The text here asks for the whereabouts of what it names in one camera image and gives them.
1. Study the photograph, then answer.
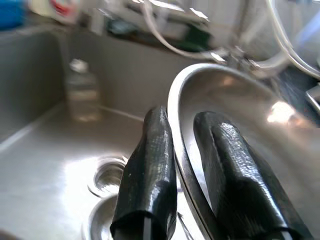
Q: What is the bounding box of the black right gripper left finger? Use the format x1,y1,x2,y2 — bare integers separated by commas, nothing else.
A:
109,105,179,240

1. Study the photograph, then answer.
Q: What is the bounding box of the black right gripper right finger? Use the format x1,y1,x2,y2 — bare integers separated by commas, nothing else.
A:
193,111,315,240

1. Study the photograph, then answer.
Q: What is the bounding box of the large steel plate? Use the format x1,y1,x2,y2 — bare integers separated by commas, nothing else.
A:
165,62,320,240

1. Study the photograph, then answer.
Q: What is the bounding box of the stainless steel sink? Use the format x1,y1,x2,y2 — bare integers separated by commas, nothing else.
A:
0,24,216,240

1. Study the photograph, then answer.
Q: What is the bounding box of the clear plastic bottle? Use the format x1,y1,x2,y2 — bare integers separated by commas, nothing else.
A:
64,58,102,122

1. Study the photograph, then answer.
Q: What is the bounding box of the green scrub pad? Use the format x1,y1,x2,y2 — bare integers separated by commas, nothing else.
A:
183,23,212,52

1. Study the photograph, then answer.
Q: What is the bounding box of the teal rag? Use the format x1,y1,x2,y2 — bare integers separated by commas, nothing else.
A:
106,18,140,40

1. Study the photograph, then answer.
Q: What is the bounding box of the white red-label bottle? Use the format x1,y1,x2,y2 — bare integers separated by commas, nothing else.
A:
49,0,80,25

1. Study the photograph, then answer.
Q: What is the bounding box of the blue plastic bowl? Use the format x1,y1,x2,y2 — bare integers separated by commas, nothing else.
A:
0,0,27,30

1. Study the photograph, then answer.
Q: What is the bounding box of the white water hose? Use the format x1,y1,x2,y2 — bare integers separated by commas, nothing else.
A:
124,0,320,82

